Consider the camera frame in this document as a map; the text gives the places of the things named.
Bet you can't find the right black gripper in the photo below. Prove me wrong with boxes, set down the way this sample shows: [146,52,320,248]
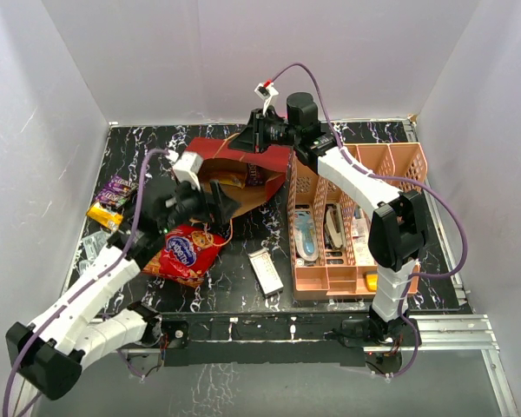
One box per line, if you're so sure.
[228,109,301,155]

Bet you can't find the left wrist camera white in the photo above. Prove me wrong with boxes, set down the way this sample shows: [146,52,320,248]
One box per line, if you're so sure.
[167,150,203,190]

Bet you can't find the red cookie snack bag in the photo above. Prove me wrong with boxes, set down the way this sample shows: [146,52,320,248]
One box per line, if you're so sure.
[142,225,226,288]

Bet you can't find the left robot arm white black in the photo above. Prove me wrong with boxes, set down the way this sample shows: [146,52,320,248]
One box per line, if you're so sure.
[5,177,241,400]

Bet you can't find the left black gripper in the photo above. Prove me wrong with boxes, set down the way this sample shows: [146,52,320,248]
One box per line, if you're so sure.
[160,175,240,233]

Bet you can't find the white packet in organizer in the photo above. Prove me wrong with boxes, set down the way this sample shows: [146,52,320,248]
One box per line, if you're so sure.
[352,206,374,266]

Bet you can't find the purple cable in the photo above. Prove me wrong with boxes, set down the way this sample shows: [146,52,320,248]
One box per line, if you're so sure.
[272,63,468,379]
[1,148,175,417]

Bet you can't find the beige stapler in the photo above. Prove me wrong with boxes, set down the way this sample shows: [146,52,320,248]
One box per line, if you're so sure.
[324,203,346,250]

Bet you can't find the dark silver snack wrapper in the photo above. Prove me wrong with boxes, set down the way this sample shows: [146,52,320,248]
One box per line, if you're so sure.
[78,230,110,275]

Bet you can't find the yellow tape measure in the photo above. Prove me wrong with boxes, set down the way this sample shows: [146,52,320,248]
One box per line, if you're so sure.
[365,271,378,292]

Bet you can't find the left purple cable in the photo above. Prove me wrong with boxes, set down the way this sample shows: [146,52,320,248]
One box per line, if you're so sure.
[1,148,175,417]

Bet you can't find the white rectangular box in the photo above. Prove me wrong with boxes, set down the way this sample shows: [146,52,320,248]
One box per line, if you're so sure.
[248,248,284,297]

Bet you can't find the red brown paper bag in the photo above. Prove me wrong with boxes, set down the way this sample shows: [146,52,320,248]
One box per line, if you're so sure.
[186,135,291,218]

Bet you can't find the aluminium rail frame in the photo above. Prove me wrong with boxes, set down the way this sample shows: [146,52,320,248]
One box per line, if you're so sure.
[12,116,521,417]

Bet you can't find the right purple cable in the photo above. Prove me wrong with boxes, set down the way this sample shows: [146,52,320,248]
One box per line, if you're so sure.
[272,63,468,379]

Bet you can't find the purple candy bar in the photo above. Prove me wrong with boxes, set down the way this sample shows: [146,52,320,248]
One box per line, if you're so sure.
[107,175,138,196]

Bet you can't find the pink plastic desk organizer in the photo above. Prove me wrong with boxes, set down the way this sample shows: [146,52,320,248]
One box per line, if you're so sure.
[287,143,428,301]

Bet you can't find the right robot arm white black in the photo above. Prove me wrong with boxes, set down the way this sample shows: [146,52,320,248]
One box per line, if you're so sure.
[228,84,428,345]

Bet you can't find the yellow candy bar wrapper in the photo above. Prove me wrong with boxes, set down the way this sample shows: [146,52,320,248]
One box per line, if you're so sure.
[86,202,123,231]

